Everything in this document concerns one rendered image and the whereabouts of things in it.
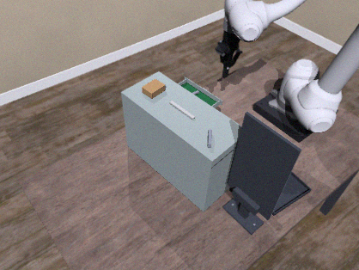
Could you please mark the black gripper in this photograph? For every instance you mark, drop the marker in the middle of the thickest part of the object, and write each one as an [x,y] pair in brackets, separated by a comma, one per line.
[234,46]

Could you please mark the small brown cardboard box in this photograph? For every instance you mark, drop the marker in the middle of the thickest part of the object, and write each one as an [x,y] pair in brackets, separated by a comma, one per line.
[153,88]

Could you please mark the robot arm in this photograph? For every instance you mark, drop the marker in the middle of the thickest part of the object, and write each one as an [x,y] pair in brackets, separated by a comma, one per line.
[316,104]

